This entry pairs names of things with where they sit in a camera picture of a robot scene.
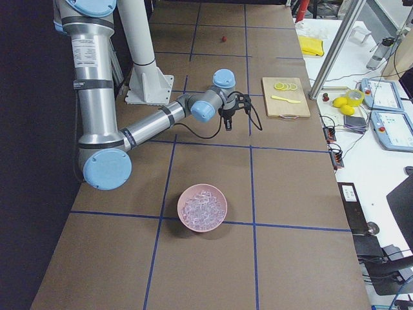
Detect yellow lemon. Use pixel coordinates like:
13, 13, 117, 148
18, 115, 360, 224
333, 97, 347, 109
339, 105, 355, 116

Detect upper teach pendant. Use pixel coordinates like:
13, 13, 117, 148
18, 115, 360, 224
359, 78, 404, 112

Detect wooden cutting board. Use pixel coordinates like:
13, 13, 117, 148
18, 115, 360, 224
261, 77, 310, 119

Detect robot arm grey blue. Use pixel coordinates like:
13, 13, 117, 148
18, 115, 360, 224
54, 1, 236, 191

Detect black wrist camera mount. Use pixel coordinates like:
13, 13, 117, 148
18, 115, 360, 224
234, 93, 252, 116

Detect yellow plastic knife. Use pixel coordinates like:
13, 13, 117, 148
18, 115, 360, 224
271, 95, 301, 104

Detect lower teach pendant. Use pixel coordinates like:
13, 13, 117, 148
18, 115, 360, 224
370, 110, 412, 152

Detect white pillar with base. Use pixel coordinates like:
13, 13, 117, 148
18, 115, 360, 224
117, 0, 174, 105

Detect lemon slices row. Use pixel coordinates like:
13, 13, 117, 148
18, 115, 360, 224
274, 82, 297, 91

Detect purple dark notebook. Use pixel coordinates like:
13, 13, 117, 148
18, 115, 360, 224
343, 115, 368, 133

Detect pink bowl with ice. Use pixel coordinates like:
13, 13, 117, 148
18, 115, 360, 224
177, 183, 228, 233

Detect yellow tape roll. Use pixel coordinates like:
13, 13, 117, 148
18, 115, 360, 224
345, 89, 365, 107

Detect aluminium frame post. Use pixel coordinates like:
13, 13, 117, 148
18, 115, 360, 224
308, 0, 367, 100

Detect clear plastic bags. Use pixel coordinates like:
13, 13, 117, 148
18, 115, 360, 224
295, 21, 329, 40

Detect teach pendant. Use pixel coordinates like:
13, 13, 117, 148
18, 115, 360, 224
359, 78, 404, 112
370, 110, 412, 152

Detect yellow cloth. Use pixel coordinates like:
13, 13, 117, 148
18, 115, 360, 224
298, 36, 325, 57

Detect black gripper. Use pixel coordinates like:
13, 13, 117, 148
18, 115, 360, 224
219, 107, 236, 130

